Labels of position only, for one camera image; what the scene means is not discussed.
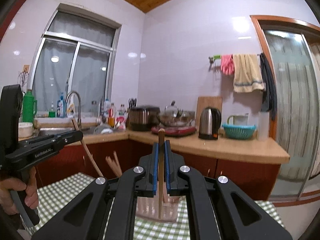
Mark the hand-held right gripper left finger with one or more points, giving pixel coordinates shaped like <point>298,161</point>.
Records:
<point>155,165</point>

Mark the aluminium frame window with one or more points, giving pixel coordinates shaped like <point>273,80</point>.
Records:
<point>82,67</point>

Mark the green thermos flask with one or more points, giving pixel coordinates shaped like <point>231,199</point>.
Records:
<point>29,107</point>

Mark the dark rice cooker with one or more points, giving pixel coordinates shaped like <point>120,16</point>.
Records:
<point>143,118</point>

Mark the glass door with wooden frame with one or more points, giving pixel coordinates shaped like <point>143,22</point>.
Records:
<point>290,105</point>

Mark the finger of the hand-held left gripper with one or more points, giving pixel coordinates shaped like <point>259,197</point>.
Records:
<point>72,137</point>

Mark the person's left hand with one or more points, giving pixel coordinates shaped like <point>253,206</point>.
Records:
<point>7,195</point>

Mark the black knife set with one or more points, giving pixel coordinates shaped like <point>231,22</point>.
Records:
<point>132,102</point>

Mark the translucent plastic container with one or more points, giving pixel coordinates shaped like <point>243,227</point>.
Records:
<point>263,127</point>

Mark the steel electric kettle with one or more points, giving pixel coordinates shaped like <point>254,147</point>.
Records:
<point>210,122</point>

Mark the person's left forearm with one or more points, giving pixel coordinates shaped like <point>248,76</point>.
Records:
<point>6,227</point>

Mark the pink rubber glove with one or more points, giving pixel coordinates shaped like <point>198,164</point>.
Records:
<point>227,65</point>

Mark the steel kitchen faucet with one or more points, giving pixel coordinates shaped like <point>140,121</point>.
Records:
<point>78,110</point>

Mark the small green bottle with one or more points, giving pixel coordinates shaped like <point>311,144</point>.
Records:
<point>52,112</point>

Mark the blue label detergent bottle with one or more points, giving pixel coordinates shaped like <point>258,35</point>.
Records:
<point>60,107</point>

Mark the green checkered tablecloth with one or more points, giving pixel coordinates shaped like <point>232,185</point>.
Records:
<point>62,192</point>

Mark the dark hanging cloth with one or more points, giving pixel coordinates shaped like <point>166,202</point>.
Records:
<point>268,90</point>

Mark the wall towel rail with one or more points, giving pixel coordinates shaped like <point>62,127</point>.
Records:
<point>215,58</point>

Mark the wooden cutting board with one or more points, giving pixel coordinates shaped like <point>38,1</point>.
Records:
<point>208,101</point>

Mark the pink plastic chopstick holder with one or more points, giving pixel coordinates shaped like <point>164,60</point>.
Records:
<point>172,205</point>

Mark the beige hanging towel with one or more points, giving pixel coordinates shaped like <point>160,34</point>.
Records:
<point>247,72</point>

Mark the white plastic pitcher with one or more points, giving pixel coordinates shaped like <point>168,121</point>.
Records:
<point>240,118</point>

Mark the red induction cooker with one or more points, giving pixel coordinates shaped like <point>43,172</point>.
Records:
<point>175,131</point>

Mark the wok with glass lid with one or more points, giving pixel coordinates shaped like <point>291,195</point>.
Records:
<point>173,116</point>

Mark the teal plastic basket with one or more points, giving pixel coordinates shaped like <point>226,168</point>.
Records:
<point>238,131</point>

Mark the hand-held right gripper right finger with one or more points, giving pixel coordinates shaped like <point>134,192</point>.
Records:
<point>167,170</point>

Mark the red kitchen cabinet with counter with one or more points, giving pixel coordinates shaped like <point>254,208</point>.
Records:
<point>237,177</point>

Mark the white yellow spray bottle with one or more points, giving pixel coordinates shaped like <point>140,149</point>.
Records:
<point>70,110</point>

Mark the steel sink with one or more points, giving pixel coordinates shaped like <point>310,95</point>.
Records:
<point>50,131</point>

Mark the green label bottle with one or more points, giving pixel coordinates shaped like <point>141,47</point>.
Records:
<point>122,113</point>

